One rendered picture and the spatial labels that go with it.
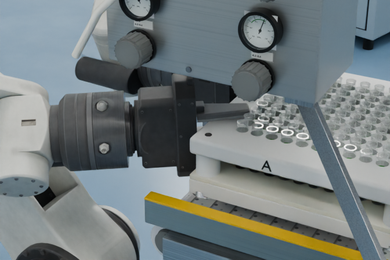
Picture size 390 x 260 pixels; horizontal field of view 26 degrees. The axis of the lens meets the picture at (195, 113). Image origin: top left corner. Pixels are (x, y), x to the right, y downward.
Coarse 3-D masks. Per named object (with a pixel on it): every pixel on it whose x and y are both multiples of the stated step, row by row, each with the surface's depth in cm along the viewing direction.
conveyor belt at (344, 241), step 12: (204, 204) 99; (216, 204) 99; (228, 204) 99; (240, 216) 97; (252, 216) 97; (264, 216) 97; (156, 228) 97; (288, 228) 95; (300, 228) 95; (312, 228) 95; (324, 240) 93; (336, 240) 93; (348, 240) 93; (384, 252) 91
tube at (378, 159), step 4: (380, 152) 86; (384, 152) 86; (376, 156) 86; (380, 156) 86; (384, 156) 86; (388, 156) 85; (376, 160) 86; (380, 160) 85; (384, 160) 85; (388, 160) 86; (376, 164) 86; (380, 164) 86; (384, 164) 85; (372, 200) 88; (376, 204) 88; (380, 204) 88
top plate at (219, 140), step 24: (192, 144) 91; (216, 144) 90; (240, 144) 90; (264, 144) 90; (288, 144) 90; (384, 144) 90; (264, 168) 88; (288, 168) 87; (312, 168) 85; (360, 168) 85; (384, 168) 85; (360, 192) 84; (384, 192) 82
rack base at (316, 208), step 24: (192, 192) 94; (216, 192) 92; (240, 192) 91; (264, 192) 90; (288, 192) 90; (312, 192) 90; (288, 216) 89; (312, 216) 88; (336, 216) 86; (384, 240) 85
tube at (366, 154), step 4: (364, 148) 87; (360, 152) 86; (364, 152) 87; (368, 152) 87; (372, 152) 86; (360, 156) 86; (364, 156) 86; (368, 156) 86; (372, 156) 86; (360, 160) 87; (364, 160) 86; (368, 160) 86; (372, 160) 87; (360, 200) 88; (364, 200) 88
